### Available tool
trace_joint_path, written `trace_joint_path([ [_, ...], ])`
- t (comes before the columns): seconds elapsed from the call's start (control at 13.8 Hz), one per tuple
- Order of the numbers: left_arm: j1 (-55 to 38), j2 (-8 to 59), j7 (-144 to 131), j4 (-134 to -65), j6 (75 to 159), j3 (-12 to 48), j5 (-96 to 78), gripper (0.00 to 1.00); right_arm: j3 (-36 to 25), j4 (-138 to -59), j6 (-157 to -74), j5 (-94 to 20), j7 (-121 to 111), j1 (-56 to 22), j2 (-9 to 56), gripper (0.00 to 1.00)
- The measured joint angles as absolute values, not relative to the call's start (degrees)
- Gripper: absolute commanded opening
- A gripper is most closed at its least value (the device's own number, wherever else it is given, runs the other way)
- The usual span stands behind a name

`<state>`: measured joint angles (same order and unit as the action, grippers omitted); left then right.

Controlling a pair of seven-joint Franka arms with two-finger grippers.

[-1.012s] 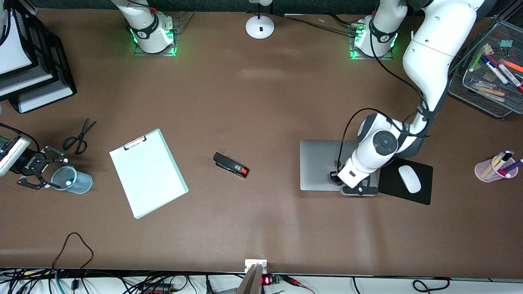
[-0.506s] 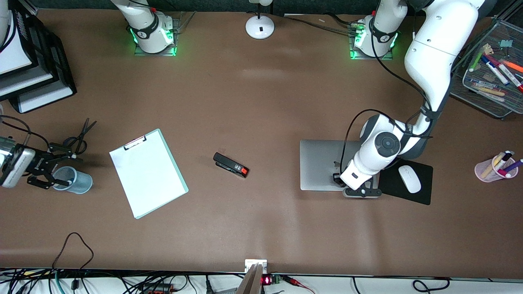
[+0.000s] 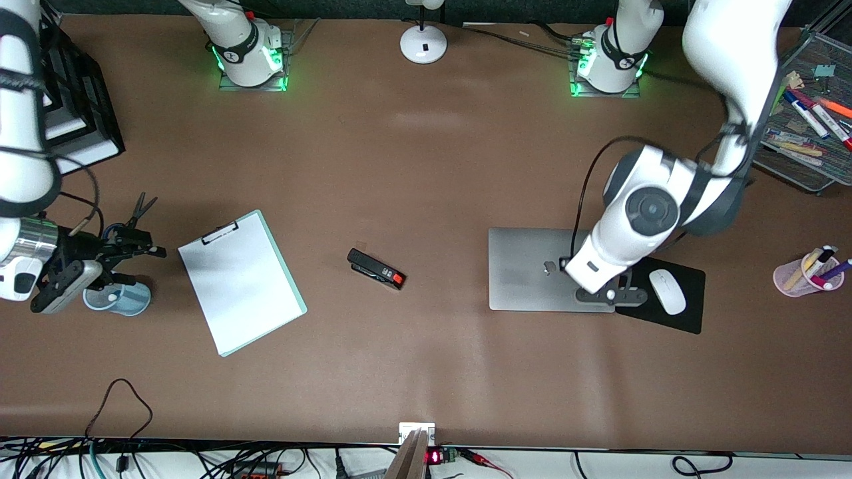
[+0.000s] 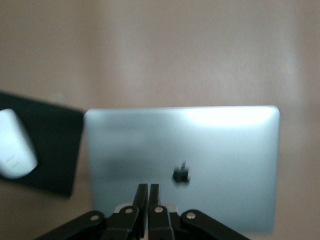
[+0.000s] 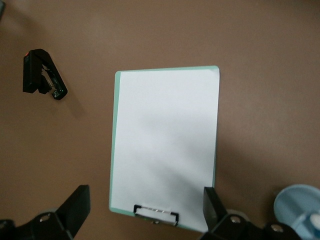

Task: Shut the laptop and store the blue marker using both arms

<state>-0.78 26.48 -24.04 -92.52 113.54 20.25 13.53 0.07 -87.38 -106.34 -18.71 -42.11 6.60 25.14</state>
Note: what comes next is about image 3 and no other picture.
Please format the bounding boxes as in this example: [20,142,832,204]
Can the silver laptop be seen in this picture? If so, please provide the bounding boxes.
[488,228,617,313]

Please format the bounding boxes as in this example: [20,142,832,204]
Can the white marker with black cap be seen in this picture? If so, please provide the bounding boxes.
[805,245,838,277]

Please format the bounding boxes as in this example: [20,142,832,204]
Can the purple marker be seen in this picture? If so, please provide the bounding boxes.
[823,258,852,289]

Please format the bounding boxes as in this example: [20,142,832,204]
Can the blue and white marker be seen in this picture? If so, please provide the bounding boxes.
[783,91,831,140]

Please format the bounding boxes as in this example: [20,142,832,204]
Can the red and white marker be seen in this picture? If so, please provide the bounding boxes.
[794,88,852,151]

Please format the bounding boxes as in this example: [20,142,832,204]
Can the black scissors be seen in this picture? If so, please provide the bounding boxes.
[124,192,159,231]

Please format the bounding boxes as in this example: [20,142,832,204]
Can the blue mesh pen cup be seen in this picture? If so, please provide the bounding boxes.
[83,269,152,317]

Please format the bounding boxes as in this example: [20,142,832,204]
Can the white computer mouse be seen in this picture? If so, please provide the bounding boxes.
[649,268,687,315]

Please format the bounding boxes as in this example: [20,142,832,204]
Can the black mouse pad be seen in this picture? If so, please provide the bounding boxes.
[614,256,706,335]

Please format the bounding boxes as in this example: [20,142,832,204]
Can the white clipboard with paper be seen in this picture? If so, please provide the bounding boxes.
[177,209,308,358]

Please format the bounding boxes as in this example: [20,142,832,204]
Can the black stacked paper tray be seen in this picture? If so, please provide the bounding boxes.
[39,17,126,176]

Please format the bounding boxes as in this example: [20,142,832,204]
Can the pink pen cup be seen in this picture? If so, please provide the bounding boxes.
[773,251,845,298]

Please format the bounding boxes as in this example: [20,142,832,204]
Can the beige pen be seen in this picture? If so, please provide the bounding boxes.
[784,250,822,291]

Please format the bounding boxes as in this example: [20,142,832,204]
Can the black stapler with red tip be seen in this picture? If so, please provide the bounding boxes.
[347,248,406,291]

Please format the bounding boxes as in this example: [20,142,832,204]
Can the white round lamp base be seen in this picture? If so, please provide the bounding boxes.
[399,0,448,65]

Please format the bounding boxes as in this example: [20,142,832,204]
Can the black looped cable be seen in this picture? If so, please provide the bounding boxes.
[85,378,154,441]

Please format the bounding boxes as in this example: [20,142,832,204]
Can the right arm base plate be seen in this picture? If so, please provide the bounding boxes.
[218,30,294,92]

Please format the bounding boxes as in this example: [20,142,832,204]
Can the black cable bundle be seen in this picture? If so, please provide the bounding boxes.
[0,436,387,479]

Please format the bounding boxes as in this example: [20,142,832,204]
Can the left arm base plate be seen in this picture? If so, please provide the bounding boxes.
[569,37,643,99]

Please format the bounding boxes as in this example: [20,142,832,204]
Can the black wire mesh tray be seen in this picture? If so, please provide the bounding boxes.
[751,27,852,196]

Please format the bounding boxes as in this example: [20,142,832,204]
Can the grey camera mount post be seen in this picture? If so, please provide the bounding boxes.
[385,428,430,479]

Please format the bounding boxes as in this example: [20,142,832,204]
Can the black cables behind table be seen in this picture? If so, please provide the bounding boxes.
[463,20,590,57]

